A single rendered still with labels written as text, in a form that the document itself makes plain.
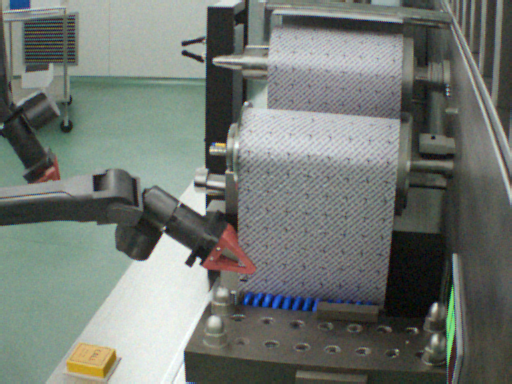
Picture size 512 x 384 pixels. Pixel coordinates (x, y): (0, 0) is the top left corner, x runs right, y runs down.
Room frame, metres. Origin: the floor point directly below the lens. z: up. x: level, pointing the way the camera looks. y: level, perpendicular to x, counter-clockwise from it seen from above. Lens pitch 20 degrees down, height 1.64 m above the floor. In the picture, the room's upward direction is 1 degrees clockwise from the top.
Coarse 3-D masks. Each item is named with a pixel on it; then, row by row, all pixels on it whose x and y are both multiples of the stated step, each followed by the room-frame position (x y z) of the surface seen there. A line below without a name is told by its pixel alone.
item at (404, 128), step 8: (400, 128) 1.17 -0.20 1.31; (408, 128) 1.17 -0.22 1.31; (400, 136) 1.15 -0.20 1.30; (400, 144) 1.14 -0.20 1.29; (400, 152) 1.13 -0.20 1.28; (400, 160) 1.13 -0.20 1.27; (400, 168) 1.12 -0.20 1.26; (400, 176) 1.12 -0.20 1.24; (400, 184) 1.13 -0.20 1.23; (400, 192) 1.13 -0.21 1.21
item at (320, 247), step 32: (256, 192) 1.15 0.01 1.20; (256, 224) 1.15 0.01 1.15; (288, 224) 1.15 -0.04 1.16; (320, 224) 1.14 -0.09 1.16; (352, 224) 1.13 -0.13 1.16; (384, 224) 1.12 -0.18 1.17; (256, 256) 1.15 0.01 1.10; (288, 256) 1.15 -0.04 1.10; (320, 256) 1.14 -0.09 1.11; (352, 256) 1.13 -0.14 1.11; (384, 256) 1.12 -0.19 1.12; (256, 288) 1.15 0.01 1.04; (288, 288) 1.14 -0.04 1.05; (320, 288) 1.14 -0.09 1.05; (352, 288) 1.13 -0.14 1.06; (384, 288) 1.12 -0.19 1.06
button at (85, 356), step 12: (84, 348) 1.12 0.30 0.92; (96, 348) 1.12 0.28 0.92; (108, 348) 1.13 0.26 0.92; (72, 360) 1.08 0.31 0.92; (84, 360) 1.08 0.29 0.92; (96, 360) 1.09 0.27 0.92; (108, 360) 1.09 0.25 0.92; (72, 372) 1.07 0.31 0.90; (84, 372) 1.07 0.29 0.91; (96, 372) 1.06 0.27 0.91
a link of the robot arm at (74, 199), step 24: (120, 168) 1.18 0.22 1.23; (0, 192) 1.12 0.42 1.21; (24, 192) 1.12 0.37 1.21; (48, 192) 1.12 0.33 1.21; (72, 192) 1.12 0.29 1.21; (96, 192) 1.12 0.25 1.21; (120, 192) 1.13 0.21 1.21; (0, 216) 1.10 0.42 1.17; (24, 216) 1.11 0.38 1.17; (48, 216) 1.12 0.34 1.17; (72, 216) 1.12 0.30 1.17; (96, 216) 1.12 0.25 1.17
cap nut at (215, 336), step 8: (208, 320) 1.00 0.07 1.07; (216, 320) 0.99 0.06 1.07; (208, 328) 0.99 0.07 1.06; (216, 328) 0.99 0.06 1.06; (224, 328) 1.00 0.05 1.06; (208, 336) 0.99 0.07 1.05; (216, 336) 0.98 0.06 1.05; (224, 336) 0.99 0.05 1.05; (208, 344) 0.99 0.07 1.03; (216, 344) 0.98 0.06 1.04; (224, 344) 0.99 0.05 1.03
